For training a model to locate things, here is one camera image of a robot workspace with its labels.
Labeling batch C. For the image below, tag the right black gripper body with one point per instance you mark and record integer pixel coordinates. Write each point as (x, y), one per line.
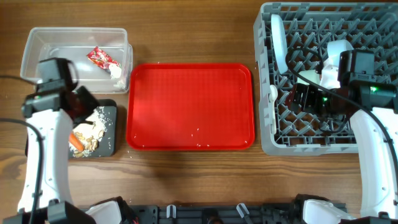
(314, 102)

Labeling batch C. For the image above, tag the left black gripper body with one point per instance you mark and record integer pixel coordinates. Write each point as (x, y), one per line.
(89, 104)

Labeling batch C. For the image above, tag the white plastic spoon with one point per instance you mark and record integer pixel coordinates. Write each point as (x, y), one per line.
(272, 99)

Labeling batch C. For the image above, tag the rice and food leftovers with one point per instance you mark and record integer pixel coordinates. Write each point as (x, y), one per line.
(87, 133)

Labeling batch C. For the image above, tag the orange carrot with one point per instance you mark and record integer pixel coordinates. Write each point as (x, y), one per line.
(76, 142)

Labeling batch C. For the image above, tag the white tissue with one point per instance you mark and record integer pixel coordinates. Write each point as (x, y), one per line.
(115, 70)

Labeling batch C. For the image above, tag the red snack wrapper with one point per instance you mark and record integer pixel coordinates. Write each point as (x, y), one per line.
(102, 60)

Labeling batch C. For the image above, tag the light blue plate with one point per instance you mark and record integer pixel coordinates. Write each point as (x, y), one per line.
(279, 42)

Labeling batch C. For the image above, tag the pale green bowl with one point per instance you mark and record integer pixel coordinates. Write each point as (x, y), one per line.
(311, 75)

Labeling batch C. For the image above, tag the brown food scrap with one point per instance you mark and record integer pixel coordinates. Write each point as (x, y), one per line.
(101, 133)

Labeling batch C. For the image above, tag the light blue bowl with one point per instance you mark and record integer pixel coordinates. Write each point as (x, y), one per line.
(334, 49)

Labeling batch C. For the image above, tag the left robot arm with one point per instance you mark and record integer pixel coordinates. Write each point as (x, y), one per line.
(46, 196)

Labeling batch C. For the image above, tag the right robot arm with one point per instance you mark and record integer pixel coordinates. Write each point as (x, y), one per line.
(371, 109)

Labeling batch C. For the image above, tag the grey dishwasher rack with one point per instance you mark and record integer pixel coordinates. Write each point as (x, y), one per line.
(366, 25)

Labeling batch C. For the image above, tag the black plastic tray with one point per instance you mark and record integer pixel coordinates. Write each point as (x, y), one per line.
(109, 143)

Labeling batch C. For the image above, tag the clear plastic bin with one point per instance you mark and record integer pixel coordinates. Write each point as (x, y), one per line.
(74, 44)

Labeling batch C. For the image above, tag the red plastic tray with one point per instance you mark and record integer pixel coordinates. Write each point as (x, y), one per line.
(190, 107)

